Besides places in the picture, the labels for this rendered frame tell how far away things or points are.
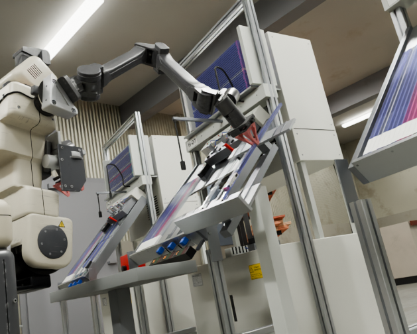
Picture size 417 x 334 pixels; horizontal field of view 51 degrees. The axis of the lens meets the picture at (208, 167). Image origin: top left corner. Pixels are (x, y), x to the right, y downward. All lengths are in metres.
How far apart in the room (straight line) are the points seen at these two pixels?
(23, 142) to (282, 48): 1.46
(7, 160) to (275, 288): 0.98
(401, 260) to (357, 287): 5.01
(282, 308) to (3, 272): 0.89
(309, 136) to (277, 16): 2.73
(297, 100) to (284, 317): 1.17
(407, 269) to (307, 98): 5.11
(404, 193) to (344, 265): 9.01
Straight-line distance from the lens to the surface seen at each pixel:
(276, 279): 1.58
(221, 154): 2.19
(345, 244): 2.24
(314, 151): 2.27
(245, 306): 2.07
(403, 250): 7.20
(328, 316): 2.03
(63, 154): 1.53
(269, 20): 4.92
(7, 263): 1.17
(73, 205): 5.80
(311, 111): 2.37
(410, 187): 11.11
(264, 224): 1.59
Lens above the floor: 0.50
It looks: 15 degrees up
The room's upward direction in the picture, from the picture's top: 11 degrees counter-clockwise
